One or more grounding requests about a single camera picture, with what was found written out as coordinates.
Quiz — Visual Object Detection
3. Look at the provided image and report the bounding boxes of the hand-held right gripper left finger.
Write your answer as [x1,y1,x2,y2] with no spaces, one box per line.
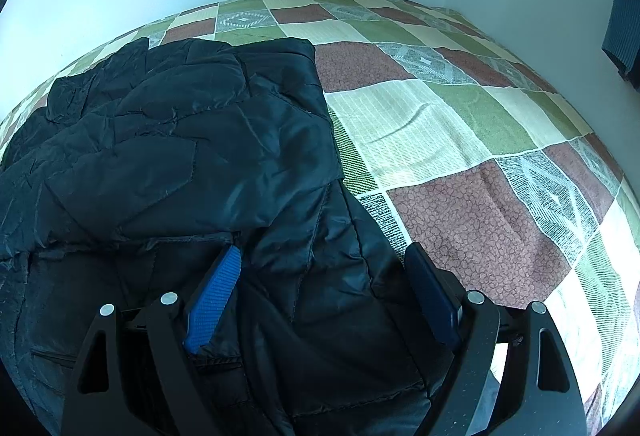
[60,243,246,436]

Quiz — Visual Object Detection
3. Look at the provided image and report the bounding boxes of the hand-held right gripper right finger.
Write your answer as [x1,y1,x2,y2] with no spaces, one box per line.
[403,242,589,436]

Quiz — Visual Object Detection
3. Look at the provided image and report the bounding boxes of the black puffer jacket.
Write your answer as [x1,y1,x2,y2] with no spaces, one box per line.
[0,37,437,436]

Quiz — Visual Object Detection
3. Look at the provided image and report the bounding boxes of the patchwork checked bed sheet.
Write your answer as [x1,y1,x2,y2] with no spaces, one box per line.
[0,0,640,436]

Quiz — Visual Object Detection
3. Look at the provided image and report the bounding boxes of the grey-blue hanging cloth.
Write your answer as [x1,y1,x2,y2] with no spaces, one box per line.
[601,0,640,91]

